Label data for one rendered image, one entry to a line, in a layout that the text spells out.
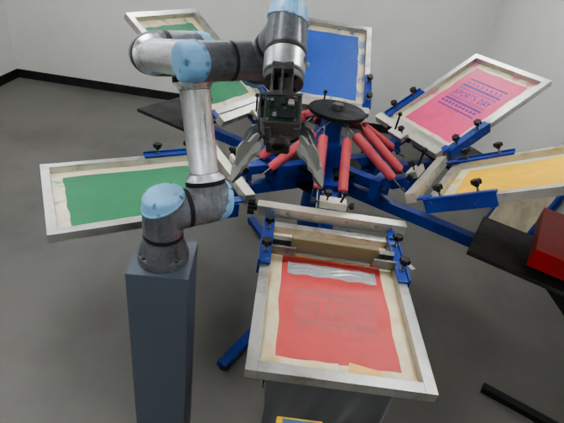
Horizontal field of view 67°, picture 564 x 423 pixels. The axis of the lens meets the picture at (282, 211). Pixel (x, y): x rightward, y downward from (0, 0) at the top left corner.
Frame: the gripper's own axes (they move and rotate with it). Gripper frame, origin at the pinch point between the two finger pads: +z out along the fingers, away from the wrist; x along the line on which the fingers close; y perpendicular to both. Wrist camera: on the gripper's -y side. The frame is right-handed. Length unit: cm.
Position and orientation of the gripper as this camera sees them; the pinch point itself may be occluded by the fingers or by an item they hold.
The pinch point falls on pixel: (276, 187)
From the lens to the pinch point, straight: 72.2
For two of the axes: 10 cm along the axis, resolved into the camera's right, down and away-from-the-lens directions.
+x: 10.0, 0.6, -0.3
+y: -0.1, -2.9, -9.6
